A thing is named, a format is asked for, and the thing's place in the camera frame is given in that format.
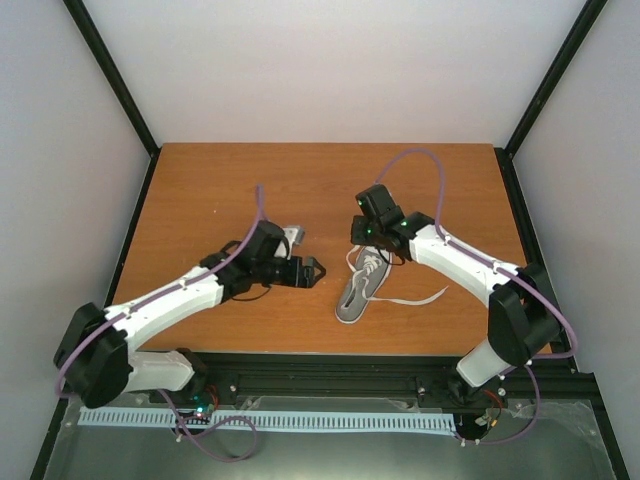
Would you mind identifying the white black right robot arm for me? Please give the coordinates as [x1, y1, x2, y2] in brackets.
[351, 184, 564, 389]

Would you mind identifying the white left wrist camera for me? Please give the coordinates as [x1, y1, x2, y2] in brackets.
[283, 226, 305, 248]

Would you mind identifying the black left table rail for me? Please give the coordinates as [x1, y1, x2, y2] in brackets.
[104, 147, 162, 307]

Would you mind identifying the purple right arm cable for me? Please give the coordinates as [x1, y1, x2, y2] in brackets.
[373, 147, 579, 446]

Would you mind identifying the black right table rail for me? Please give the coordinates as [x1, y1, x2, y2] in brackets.
[494, 147, 578, 371]

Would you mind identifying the clear plastic sheet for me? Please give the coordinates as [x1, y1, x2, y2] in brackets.
[507, 399, 597, 436]

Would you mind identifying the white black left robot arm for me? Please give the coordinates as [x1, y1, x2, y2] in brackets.
[54, 220, 326, 409]

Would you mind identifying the white shoelace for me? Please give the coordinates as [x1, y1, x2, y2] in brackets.
[344, 247, 450, 307]

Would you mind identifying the light blue slotted cable duct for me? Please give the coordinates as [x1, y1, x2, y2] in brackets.
[77, 407, 456, 436]

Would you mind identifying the black table rail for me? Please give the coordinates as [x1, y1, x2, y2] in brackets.
[104, 147, 162, 307]
[494, 147, 578, 371]

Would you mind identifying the black right rear frame post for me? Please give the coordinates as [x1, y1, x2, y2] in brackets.
[504, 0, 608, 161]

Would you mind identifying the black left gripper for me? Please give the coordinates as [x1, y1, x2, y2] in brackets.
[255, 256, 327, 289]

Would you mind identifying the black left rear frame post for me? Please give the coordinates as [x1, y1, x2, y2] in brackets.
[62, 0, 160, 160]

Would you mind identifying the black frame post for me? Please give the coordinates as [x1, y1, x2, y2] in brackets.
[62, 0, 160, 160]
[504, 0, 608, 161]

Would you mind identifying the black front frame rail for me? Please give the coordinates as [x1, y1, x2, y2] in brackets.
[170, 353, 604, 413]

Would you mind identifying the small lit circuit board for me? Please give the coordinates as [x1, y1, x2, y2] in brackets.
[193, 390, 218, 419]

